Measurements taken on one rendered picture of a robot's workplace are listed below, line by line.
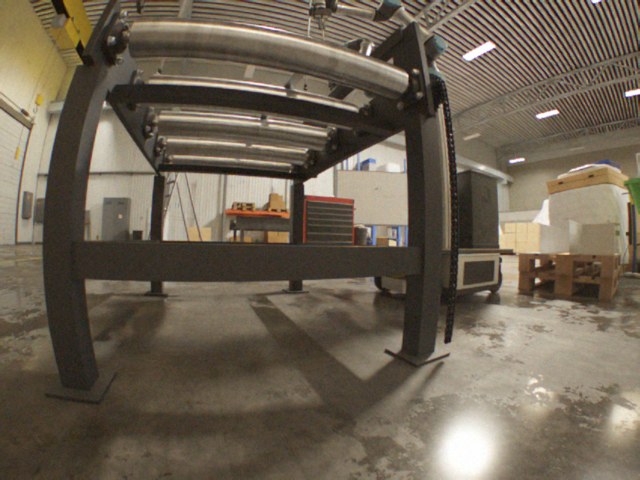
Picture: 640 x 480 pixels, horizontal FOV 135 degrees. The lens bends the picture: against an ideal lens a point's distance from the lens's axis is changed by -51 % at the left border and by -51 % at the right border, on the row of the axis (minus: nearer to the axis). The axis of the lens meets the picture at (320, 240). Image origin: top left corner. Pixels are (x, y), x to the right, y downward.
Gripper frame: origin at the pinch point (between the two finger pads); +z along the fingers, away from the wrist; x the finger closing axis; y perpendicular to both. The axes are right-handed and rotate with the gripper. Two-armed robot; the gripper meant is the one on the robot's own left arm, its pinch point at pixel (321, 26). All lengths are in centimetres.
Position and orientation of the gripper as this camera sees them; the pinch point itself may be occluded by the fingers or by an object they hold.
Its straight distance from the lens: 181.5
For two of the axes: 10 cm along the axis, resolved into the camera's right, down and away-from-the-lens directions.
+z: 1.1, 9.3, 3.6
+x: 9.2, -2.3, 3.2
